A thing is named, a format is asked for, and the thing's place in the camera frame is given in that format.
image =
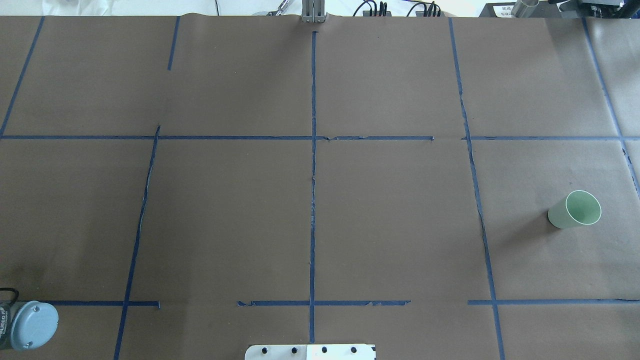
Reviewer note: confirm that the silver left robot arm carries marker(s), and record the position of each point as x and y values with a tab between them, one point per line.
25	325

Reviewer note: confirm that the light green plastic cup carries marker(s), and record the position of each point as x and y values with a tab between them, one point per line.
579	208

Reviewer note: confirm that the silver metal cylinder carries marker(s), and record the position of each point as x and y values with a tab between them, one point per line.
524	8

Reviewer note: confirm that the aluminium frame post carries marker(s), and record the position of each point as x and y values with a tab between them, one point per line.
313	11

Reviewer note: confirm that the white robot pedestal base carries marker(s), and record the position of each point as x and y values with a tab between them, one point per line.
336	351

